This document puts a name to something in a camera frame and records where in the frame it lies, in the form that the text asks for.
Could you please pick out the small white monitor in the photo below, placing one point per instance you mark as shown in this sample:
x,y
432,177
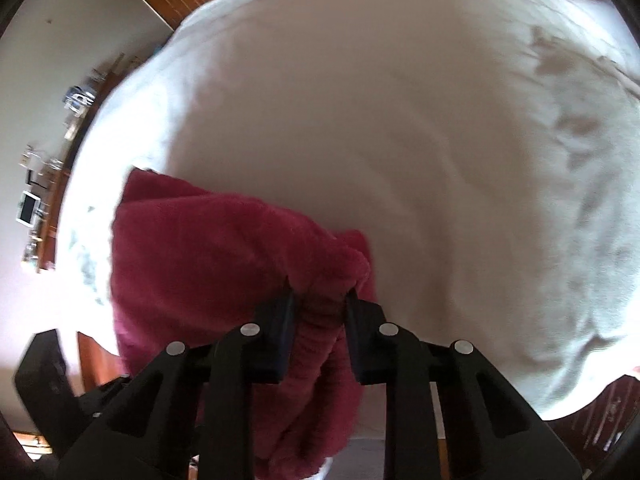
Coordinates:
x,y
28,208

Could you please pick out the black case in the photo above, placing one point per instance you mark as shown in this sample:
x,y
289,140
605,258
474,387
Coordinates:
x,y
45,385

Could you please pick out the clear glassware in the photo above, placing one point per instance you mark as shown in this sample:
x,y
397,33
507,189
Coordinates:
x,y
77,97

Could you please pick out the white blanket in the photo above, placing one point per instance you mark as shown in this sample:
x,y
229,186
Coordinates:
x,y
400,160

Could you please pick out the cluttered wooden shelf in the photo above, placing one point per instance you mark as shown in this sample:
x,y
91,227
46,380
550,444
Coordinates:
x,y
54,220

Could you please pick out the pink fleece pants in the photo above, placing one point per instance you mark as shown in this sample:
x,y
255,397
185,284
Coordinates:
x,y
200,260

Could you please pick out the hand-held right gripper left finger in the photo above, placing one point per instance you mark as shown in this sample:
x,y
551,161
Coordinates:
x,y
280,340

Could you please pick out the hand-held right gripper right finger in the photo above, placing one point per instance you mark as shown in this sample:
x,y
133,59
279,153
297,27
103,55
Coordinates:
x,y
356,345

